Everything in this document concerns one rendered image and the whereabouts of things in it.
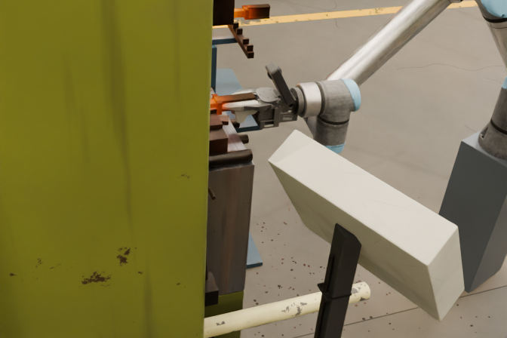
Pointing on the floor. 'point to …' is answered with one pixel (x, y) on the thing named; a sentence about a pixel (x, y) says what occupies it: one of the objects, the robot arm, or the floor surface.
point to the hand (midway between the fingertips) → (225, 102)
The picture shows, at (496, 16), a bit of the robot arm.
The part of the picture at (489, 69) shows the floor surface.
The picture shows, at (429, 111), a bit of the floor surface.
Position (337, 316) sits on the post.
